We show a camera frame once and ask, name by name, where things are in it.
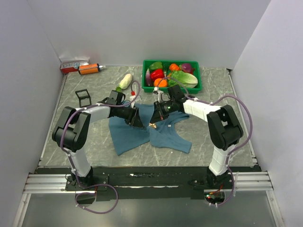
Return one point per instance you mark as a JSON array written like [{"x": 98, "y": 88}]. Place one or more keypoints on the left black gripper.
[{"x": 134, "y": 119}]

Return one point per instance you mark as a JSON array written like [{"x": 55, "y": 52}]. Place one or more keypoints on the cabbage lettuce toy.
[{"x": 187, "y": 79}]

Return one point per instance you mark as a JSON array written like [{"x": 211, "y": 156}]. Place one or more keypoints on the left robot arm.
[{"x": 71, "y": 130}]

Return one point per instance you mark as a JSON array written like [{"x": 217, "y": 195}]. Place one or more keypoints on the gold red brooch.
[{"x": 153, "y": 125}]

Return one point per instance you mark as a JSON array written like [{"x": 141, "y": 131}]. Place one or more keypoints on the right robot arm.
[{"x": 224, "y": 127}]

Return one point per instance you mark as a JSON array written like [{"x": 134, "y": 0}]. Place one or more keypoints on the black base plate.
[{"x": 150, "y": 182}]

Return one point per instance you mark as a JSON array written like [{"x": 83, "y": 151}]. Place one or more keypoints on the purple onion toy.
[{"x": 187, "y": 68}]

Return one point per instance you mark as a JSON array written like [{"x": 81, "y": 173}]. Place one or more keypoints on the orange carrot toy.
[{"x": 174, "y": 67}]

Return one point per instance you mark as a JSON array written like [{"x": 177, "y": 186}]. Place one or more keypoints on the green plastic tray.
[{"x": 166, "y": 64}]

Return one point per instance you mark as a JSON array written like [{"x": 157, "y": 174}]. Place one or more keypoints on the white daikon radish toy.
[{"x": 125, "y": 82}]

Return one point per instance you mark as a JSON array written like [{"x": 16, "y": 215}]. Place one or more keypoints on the orange black cylinder tool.
[{"x": 90, "y": 69}]

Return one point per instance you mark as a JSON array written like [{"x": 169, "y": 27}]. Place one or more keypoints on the red white box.
[{"x": 72, "y": 66}]

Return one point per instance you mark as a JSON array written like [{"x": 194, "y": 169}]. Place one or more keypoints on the blue tank top garment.
[{"x": 164, "y": 135}]

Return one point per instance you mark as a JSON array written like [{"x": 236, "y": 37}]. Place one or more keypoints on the aluminium frame rail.
[{"x": 55, "y": 183}]

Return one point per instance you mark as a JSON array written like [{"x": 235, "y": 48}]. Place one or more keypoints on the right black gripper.
[{"x": 158, "y": 114}]

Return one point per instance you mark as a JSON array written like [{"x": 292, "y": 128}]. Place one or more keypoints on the green bell pepper toy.
[{"x": 155, "y": 66}]

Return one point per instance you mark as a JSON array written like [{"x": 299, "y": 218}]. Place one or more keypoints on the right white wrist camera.
[{"x": 158, "y": 93}]

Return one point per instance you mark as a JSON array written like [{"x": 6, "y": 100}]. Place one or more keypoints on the orange tomato toy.
[{"x": 160, "y": 83}]

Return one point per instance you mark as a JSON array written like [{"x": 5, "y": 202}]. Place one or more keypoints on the red bell pepper toy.
[{"x": 157, "y": 74}]

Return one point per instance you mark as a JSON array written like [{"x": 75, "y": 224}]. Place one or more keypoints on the black folding stand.
[{"x": 84, "y": 98}]

